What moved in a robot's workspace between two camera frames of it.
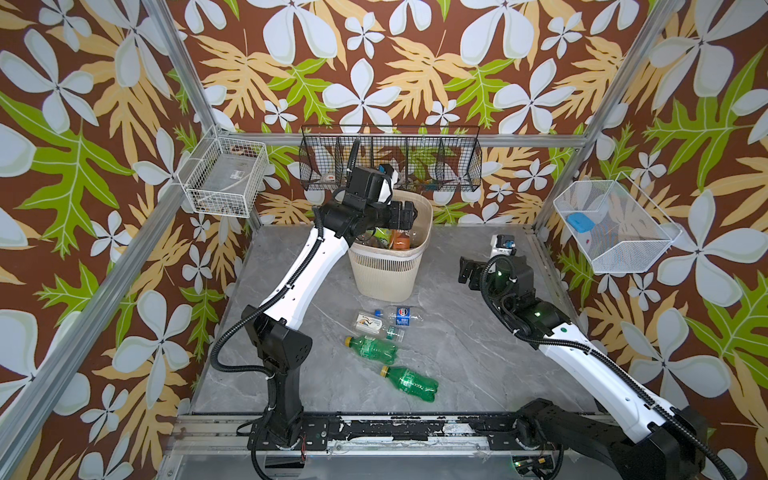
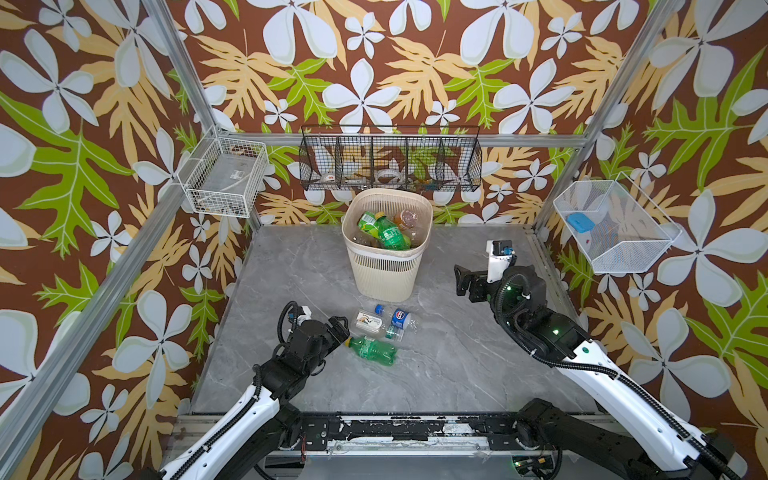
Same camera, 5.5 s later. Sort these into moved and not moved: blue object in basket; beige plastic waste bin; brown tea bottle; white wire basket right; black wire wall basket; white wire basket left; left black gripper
Moved: brown tea bottle; left black gripper
Not moved: beige plastic waste bin; blue object in basket; white wire basket left; white wire basket right; black wire wall basket
